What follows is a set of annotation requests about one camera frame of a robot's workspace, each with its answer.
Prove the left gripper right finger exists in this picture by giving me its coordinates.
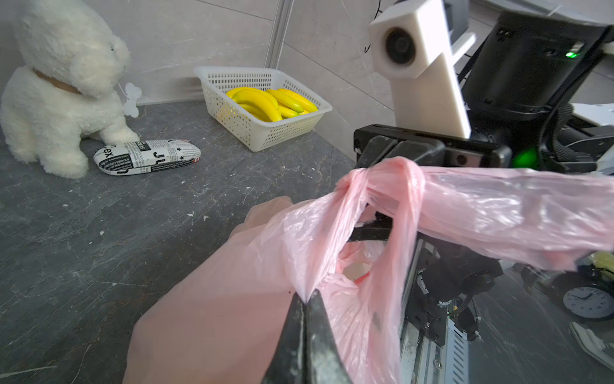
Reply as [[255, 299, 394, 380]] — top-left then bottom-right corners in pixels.
[[305, 290, 352, 384]]

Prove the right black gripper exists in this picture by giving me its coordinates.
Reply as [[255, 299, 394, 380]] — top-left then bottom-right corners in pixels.
[[353, 124, 513, 168]]

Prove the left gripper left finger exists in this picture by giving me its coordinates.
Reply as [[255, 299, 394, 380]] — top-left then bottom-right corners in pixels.
[[262, 294, 307, 384]]

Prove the pink plastic bag with print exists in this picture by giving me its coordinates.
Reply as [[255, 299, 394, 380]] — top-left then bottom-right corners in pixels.
[[123, 157, 613, 383]]

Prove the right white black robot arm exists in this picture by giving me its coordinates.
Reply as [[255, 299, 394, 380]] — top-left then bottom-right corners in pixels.
[[353, 1, 613, 174]]

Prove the yellow-green banana bunch right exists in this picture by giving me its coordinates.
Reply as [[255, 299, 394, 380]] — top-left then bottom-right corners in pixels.
[[266, 89, 318, 119]]

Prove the yellow-green banana bunch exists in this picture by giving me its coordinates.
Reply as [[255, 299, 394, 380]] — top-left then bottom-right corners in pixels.
[[266, 89, 318, 119], [226, 87, 282, 123]]

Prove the yellow-green banana bunch left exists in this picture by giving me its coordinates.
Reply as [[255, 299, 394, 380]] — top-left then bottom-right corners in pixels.
[[226, 87, 282, 123]]

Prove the white plastic basket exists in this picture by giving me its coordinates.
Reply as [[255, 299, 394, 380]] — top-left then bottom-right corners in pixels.
[[193, 67, 332, 152]]

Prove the white plush toy dog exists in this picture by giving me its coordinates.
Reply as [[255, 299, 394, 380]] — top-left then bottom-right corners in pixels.
[[1, 1, 139, 179]]

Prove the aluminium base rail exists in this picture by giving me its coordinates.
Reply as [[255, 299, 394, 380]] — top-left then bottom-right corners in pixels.
[[400, 239, 505, 384]]

